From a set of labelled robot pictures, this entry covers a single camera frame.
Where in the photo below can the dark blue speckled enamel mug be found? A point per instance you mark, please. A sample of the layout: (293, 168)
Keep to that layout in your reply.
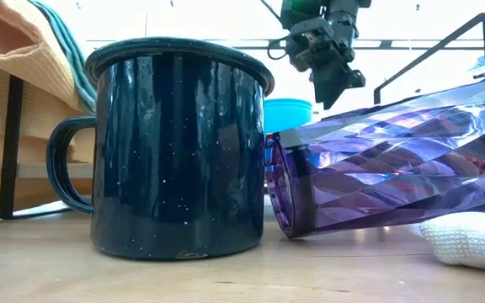
(175, 160)

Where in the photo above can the peach waffle weave towel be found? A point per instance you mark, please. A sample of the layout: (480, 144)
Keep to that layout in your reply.
(36, 63)

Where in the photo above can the black metal shelf, wooden board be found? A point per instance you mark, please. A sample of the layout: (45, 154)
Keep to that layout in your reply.
(10, 147)

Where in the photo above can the purple faceted plastic tumbler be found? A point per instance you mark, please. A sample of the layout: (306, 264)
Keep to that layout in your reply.
(394, 168)

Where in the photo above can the black horizontal overhead bar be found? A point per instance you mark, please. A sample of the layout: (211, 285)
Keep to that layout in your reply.
(387, 43)

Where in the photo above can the teal folded towel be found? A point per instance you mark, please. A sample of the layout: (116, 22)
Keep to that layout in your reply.
(78, 54)

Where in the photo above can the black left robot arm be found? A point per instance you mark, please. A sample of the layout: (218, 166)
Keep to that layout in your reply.
(301, 8)

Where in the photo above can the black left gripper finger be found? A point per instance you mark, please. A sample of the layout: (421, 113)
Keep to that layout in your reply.
(331, 94)

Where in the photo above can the black ceiling mounted device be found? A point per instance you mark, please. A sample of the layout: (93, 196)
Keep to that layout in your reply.
(480, 76)

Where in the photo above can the blue plastic cup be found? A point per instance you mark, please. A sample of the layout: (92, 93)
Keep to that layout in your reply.
(286, 115)

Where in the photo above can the white waffle weave towel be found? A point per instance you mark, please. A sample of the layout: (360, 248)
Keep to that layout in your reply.
(470, 242)

